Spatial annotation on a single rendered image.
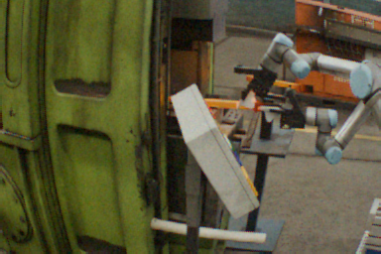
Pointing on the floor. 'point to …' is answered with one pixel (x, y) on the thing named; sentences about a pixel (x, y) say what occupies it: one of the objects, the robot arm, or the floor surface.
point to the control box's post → (192, 214)
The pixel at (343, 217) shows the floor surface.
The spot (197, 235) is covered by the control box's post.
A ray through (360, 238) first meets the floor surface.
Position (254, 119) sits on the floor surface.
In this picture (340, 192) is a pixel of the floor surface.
